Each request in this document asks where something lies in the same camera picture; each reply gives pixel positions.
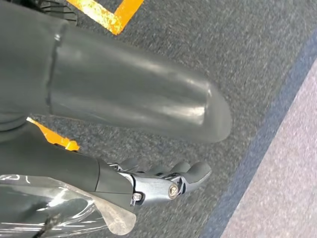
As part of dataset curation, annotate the worn yellow floor tape square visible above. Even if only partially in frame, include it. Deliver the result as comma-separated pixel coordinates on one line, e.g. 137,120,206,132
26,0,145,152

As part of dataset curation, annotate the black right robot foot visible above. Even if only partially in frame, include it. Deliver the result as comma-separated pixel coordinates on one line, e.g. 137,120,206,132
5,0,78,26

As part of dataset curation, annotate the clear plastic film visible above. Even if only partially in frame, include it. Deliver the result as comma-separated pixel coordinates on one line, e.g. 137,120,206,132
0,174,137,238

